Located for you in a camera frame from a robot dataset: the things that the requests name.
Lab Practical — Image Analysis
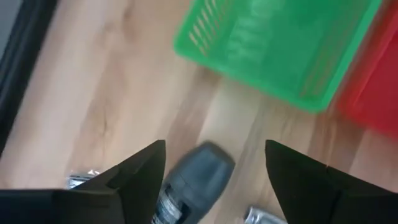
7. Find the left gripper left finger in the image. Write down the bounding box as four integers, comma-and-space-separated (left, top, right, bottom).
0, 139, 167, 224

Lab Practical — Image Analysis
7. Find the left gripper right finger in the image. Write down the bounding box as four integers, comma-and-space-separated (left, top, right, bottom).
264, 139, 398, 224

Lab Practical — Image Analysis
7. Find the grey Dove bottle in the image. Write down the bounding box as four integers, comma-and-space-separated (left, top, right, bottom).
151, 141, 236, 224

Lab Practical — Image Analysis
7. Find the silver foil sachet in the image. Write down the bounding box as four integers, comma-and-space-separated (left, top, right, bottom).
243, 205, 289, 224
65, 169, 101, 190

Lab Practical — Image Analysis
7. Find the red plastic basket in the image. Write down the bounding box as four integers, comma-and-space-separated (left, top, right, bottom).
337, 12, 398, 138

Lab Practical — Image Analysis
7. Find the green plastic basket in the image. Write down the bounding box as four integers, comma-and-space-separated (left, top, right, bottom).
172, 0, 382, 114

